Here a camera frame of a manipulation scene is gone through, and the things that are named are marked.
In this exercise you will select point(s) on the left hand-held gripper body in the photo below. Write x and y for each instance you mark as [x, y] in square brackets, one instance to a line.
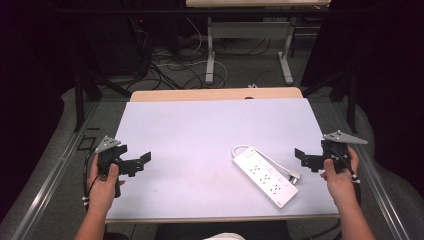
[107, 156]

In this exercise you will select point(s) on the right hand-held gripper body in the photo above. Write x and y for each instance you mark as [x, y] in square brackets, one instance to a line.
[336, 151]

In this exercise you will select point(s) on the person's right hand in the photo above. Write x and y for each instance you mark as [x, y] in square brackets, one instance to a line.
[338, 185]

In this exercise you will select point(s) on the person's left hand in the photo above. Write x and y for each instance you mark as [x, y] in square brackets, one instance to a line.
[101, 191]

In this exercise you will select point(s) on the white power plug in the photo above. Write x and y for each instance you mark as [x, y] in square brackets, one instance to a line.
[295, 178]

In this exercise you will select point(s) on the white power strip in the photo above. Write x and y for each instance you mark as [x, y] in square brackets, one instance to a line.
[263, 180]

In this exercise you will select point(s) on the black metal stand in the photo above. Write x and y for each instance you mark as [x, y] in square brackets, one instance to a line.
[86, 90]
[346, 96]

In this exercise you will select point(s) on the white table mat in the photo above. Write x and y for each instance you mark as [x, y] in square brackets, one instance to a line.
[206, 140]

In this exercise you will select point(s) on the person's dark trousers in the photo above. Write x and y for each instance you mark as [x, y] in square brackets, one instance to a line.
[186, 230]

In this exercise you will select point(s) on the wooden table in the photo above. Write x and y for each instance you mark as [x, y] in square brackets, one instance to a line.
[216, 94]

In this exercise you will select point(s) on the black equipment box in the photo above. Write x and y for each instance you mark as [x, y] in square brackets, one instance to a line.
[113, 46]

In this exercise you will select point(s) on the person's white shirt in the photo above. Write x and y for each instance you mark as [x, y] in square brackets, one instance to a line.
[224, 236]

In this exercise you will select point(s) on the white desk with metal legs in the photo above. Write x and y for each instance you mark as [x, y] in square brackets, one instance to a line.
[250, 30]

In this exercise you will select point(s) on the black horizontal bar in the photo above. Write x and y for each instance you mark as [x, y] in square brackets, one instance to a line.
[200, 11]

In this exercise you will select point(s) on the aluminium rail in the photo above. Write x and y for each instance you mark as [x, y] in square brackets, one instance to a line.
[50, 180]
[380, 193]

